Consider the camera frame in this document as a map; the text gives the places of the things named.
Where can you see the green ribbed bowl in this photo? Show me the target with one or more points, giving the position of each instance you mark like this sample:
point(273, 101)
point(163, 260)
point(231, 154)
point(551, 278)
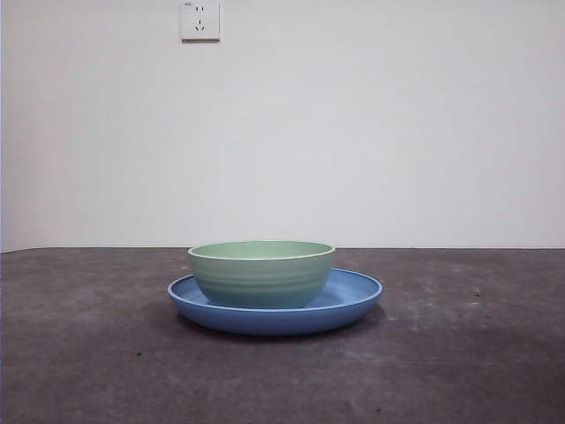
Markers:
point(260, 278)

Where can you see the white wall socket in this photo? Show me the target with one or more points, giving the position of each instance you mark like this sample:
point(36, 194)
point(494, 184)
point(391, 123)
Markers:
point(200, 22)

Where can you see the blue plate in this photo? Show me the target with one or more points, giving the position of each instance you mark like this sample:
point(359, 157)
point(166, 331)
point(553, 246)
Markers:
point(265, 322)

